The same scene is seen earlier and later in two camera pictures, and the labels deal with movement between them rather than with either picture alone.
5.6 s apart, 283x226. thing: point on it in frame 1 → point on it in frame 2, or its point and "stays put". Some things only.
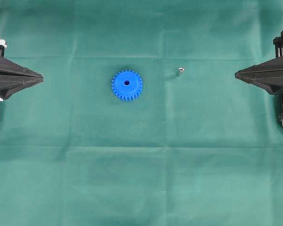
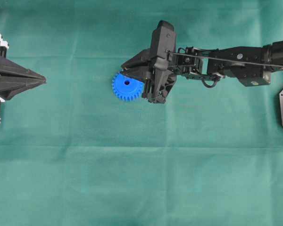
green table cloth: x=140 y=119 stays put
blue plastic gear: x=127 y=85 stays put
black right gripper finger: x=272 y=84 → x=145 y=71
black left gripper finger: x=4 y=86 stays put
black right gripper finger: x=281 y=66 → x=143 y=59
